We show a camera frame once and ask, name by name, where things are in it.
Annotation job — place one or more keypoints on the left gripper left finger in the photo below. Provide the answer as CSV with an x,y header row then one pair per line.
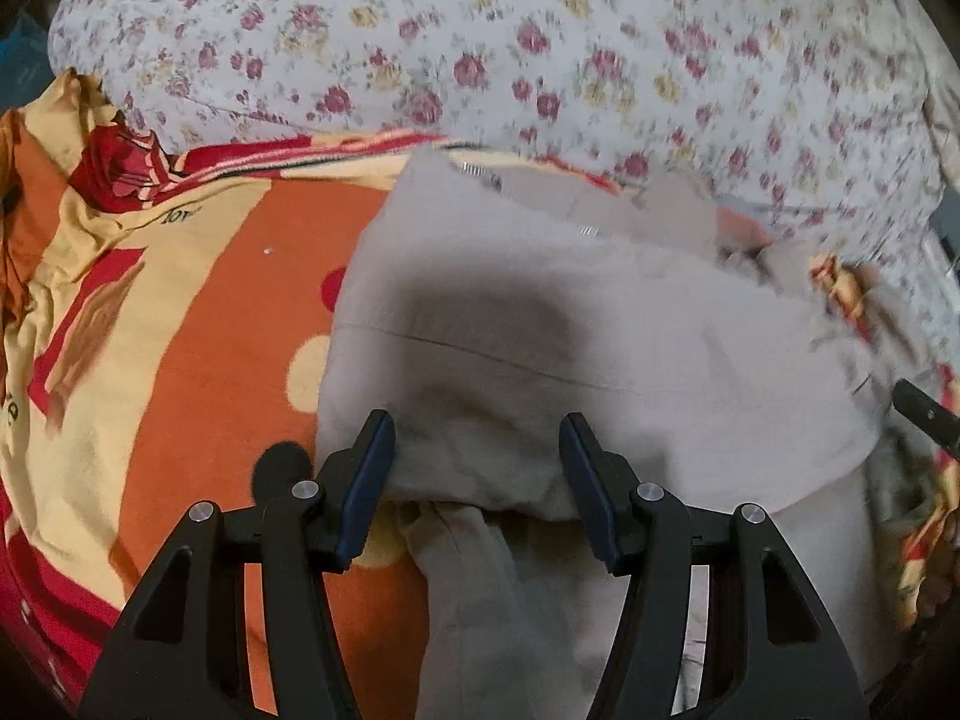
x,y
180,648

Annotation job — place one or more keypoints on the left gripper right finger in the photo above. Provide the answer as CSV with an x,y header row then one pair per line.
x,y
770,648

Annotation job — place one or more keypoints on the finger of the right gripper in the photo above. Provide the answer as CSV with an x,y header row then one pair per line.
x,y
938,423

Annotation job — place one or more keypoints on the beige zip jacket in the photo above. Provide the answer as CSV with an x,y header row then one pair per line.
x,y
483,304

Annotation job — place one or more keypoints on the orange red yellow blanket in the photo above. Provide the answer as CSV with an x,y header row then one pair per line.
x,y
165,317

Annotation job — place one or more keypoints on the floral white quilt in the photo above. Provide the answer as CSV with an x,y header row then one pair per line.
x,y
835,119

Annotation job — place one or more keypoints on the blue plastic bag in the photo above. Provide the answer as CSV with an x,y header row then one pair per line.
x,y
24,63

